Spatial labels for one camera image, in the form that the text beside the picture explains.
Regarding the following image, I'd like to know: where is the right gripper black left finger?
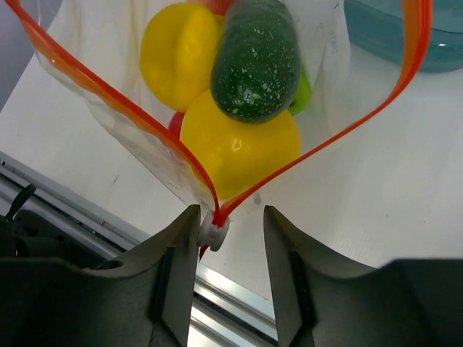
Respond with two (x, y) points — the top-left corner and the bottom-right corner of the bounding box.
(1, 205), (200, 346)

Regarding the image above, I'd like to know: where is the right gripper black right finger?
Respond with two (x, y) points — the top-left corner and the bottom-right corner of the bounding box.
(263, 206), (462, 346)

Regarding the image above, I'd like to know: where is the yellow lemon front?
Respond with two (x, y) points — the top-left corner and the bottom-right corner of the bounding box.
(180, 90), (302, 200)

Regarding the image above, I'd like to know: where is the yellow lemon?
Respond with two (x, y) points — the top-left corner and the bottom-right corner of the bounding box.
(140, 2), (224, 112)
(180, 90), (302, 200)

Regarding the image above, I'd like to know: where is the red apple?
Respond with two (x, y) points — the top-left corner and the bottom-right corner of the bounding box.
(168, 112), (184, 139)

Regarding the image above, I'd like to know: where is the clear zip top bag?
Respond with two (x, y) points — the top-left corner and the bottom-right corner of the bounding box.
(6, 1), (433, 252)

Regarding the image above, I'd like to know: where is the green guava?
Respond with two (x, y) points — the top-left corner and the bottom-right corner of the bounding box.
(288, 67), (312, 116)

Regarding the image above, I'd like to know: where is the green cucumber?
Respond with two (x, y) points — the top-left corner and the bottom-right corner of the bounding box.
(211, 1), (302, 123)

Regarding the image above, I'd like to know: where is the pink peach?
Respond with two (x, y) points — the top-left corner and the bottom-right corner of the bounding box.
(188, 0), (235, 16)

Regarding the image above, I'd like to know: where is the teal plastic fruit basket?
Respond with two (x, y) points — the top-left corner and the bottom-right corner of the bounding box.
(344, 0), (462, 73)

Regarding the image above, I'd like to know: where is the aluminium mounting rail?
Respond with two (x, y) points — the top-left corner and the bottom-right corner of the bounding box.
(1, 155), (277, 346)

